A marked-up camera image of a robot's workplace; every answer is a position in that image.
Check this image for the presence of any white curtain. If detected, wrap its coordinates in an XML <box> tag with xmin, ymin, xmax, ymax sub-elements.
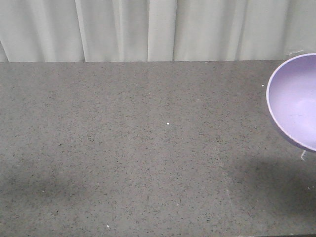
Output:
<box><xmin>0</xmin><ymin>0</ymin><xmax>316</xmax><ymax>62</ymax></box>

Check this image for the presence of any purple plastic bowl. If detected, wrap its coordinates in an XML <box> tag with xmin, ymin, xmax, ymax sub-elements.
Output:
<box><xmin>266</xmin><ymin>53</ymin><xmax>316</xmax><ymax>152</ymax></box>

